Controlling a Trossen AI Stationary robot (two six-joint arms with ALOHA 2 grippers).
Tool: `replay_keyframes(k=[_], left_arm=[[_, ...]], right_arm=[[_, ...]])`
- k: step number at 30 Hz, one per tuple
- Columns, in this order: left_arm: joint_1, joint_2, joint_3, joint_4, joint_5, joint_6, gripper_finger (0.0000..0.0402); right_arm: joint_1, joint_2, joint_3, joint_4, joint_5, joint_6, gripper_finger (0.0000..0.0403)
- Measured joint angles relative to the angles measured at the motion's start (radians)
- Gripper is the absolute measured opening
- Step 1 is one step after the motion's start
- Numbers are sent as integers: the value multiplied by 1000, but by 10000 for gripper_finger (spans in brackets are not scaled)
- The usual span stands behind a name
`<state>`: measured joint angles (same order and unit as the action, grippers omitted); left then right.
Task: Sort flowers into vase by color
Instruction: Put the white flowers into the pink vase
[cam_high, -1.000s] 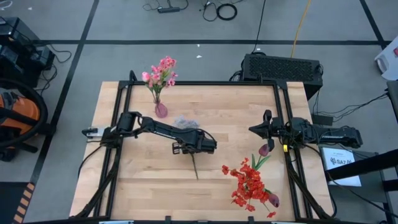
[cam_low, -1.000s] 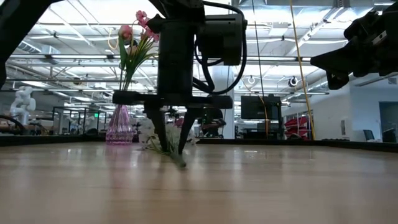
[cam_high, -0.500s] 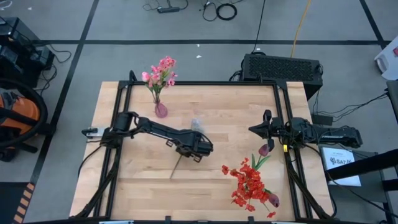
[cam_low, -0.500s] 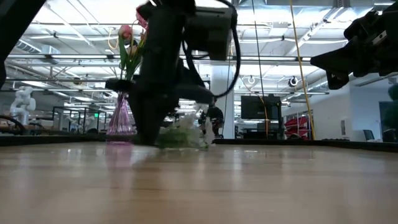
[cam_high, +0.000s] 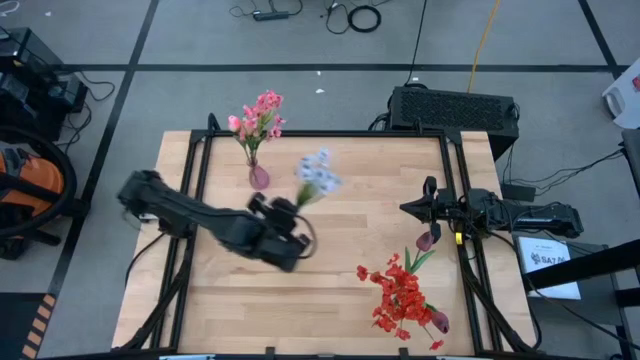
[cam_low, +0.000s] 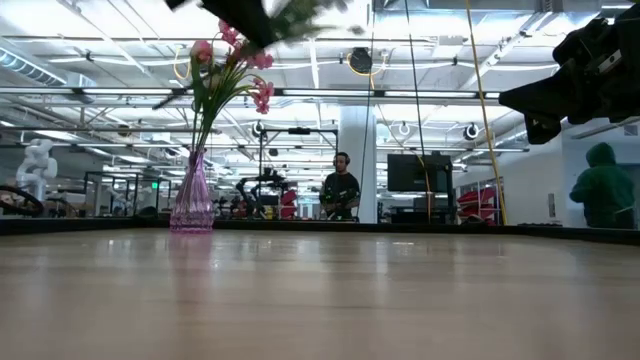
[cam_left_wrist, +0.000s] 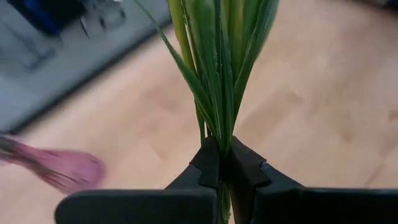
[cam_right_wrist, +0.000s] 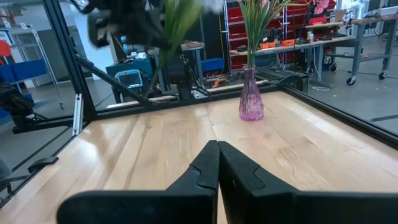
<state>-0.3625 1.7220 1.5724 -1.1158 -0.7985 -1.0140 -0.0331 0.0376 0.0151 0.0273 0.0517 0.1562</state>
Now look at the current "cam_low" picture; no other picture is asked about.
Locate black workstation frame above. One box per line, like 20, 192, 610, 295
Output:
82, 171, 174, 217

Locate person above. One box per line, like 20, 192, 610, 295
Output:
318, 151, 362, 221
568, 142, 637, 230

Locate black aluminium table frame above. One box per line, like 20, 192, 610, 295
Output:
0, 215, 640, 246

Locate black camera rig frame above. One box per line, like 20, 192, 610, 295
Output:
257, 127, 340, 221

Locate pink artificial flower bunch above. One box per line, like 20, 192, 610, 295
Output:
202, 19, 276, 151

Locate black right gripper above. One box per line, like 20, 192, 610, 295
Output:
498, 9, 640, 145

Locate black hanging cable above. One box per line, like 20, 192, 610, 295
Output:
403, 0, 432, 224
356, 0, 376, 220

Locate white pillar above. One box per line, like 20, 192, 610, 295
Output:
338, 105, 379, 224

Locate red bin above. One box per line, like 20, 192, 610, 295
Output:
281, 189, 299, 220

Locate purple glass vase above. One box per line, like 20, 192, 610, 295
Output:
168, 149, 216, 235

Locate black curved hose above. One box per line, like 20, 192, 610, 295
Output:
0, 184, 44, 217

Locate red storage bins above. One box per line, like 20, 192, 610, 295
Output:
457, 187, 501, 224

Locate black computer case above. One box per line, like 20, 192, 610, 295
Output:
387, 153, 454, 194

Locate black ceiling cable reel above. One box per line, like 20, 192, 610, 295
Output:
348, 47, 374, 76

